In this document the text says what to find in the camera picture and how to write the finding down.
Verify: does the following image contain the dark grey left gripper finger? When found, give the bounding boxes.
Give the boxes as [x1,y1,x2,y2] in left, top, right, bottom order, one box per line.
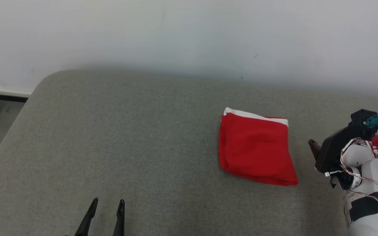
[113,199,126,236]
[74,197,99,236]

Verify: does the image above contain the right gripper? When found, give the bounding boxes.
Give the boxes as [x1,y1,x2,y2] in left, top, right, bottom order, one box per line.
[308,126,378,175]

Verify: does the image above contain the red shorts with number print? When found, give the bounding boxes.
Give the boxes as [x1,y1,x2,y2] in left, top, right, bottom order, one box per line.
[218,107,299,187]

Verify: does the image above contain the grey fabric sofa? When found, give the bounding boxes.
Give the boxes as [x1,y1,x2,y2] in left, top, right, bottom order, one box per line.
[0,69,378,236]

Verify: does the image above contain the teal right camera connector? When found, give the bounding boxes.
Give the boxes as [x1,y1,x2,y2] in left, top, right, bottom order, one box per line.
[364,114,378,128]

